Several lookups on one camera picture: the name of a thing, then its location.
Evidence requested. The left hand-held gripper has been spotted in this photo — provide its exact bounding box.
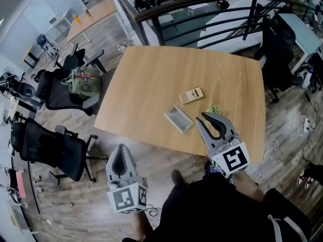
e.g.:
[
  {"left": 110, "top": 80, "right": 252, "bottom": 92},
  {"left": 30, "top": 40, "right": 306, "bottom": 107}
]
[{"left": 105, "top": 143, "right": 148, "bottom": 215}]

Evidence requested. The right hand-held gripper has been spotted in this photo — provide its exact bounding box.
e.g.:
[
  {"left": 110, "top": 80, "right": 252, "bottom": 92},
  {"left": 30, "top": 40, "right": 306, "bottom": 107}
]
[{"left": 195, "top": 111, "right": 251, "bottom": 179}]

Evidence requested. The grey rectangular tray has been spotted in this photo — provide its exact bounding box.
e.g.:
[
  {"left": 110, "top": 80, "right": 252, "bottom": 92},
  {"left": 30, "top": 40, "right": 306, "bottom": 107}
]
[{"left": 163, "top": 105, "right": 194, "bottom": 134}]

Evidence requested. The person's right forearm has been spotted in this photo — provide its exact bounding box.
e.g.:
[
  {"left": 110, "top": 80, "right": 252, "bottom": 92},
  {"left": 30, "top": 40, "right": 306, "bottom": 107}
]
[{"left": 231, "top": 171, "right": 266, "bottom": 204}]

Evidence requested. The person's left forearm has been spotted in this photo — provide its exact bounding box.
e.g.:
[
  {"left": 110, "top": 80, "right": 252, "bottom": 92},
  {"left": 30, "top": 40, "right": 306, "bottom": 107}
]
[{"left": 128, "top": 210, "right": 155, "bottom": 242}]

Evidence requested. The small potted green plant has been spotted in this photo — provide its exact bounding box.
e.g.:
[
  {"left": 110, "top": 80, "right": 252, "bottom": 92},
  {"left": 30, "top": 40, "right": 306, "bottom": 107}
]
[{"left": 205, "top": 103, "right": 223, "bottom": 116}]

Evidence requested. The black device with screen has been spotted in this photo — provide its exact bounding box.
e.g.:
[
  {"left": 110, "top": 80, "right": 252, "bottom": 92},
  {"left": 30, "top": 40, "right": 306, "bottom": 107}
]
[{"left": 207, "top": 161, "right": 221, "bottom": 175}]

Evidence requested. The beige calculator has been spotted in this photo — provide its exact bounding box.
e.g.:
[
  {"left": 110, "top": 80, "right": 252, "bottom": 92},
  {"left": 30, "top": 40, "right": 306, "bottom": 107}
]
[{"left": 179, "top": 86, "right": 205, "bottom": 105}]

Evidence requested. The person's black shoe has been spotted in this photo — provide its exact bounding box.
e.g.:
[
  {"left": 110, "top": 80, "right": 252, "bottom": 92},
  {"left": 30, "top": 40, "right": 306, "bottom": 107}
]
[{"left": 171, "top": 169, "right": 188, "bottom": 187}]

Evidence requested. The black mesh office chair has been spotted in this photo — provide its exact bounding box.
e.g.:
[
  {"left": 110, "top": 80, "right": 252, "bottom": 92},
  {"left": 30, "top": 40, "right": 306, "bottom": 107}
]
[{"left": 10, "top": 117, "right": 99, "bottom": 184}]

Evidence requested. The person's black clothing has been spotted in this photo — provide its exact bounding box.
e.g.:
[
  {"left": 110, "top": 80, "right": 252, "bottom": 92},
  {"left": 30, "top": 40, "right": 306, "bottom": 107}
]
[{"left": 121, "top": 177, "right": 312, "bottom": 242}]

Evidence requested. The dark curved desk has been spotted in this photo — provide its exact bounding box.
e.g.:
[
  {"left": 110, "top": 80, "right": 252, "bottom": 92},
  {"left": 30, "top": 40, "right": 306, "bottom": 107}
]
[{"left": 10, "top": 154, "right": 41, "bottom": 214}]

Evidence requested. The green backpack with patches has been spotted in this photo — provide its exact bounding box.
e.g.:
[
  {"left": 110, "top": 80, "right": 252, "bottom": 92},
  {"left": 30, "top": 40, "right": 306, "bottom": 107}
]
[{"left": 61, "top": 67, "right": 102, "bottom": 101}]

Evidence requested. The tall black office chair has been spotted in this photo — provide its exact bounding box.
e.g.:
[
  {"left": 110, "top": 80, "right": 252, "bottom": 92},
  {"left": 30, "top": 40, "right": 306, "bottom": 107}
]
[{"left": 254, "top": 15, "right": 304, "bottom": 103}]

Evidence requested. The black office chair with headrest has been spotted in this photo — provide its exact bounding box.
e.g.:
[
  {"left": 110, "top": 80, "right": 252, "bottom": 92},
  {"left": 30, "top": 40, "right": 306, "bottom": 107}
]
[{"left": 34, "top": 68, "right": 104, "bottom": 117}]

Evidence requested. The pink paper sheet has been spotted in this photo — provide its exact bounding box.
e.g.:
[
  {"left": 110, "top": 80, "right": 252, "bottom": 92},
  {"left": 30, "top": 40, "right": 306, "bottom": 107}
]
[{"left": 15, "top": 171, "right": 27, "bottom": 199}]

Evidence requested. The black wheeled office chair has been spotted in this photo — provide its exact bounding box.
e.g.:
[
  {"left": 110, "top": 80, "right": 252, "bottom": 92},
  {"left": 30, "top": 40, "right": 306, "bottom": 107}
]
[{"left": 308, "top": 52, "right": 323, "bottom": 93}]

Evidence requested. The black chair with grey armrests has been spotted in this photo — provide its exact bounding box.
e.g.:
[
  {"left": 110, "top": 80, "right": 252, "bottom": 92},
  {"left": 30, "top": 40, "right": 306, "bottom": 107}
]
[{"left": 54, "top": 42, "right": 107, "bottom": 73}]

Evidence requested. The black curved metal railing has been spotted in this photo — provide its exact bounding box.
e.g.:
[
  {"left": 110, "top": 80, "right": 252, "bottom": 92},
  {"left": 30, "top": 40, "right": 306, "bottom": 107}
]
[{"left": 107, "top": 0, "right": 323, "bottom": 47}]

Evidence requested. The white table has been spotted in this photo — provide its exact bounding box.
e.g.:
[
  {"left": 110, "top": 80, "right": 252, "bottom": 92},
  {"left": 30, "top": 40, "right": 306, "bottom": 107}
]
[{"left": 274, "top": 12, "right": 323, "bottom": 76}]

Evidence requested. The yellow-edged table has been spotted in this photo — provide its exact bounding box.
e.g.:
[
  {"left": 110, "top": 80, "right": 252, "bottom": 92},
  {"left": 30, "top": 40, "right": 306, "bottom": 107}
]
[{"left": 20, "top": 45, "right": 39, "bottom": 68}]

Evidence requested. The long wooden table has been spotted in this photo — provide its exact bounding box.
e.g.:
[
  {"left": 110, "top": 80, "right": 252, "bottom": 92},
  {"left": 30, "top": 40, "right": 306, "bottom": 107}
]
[{"left": 66, "top": 0, "right": 120, "bottom": 44}]

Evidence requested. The white shelf unit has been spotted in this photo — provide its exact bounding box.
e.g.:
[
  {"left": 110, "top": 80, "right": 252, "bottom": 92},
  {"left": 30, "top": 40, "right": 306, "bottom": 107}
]
[{"left": 45, "top": 8, "right": 73, "bottom": 39}]

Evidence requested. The black cable bundle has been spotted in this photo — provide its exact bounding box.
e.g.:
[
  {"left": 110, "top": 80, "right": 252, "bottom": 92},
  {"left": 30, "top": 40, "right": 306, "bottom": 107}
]
[{"left": 144, "top": 204, "right": 162, "bottom": 221}]

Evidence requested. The white cable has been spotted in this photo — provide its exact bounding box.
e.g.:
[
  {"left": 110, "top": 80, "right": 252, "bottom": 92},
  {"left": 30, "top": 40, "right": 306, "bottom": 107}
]
[{"left": 254, "top": 115, "right": 306, "bottom": 184}]

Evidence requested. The black floor cable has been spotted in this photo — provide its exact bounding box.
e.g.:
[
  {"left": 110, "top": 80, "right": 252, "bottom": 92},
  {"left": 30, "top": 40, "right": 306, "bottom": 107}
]
[{"left": 301, "top": 94, "right": 320, "bottom": 161}]

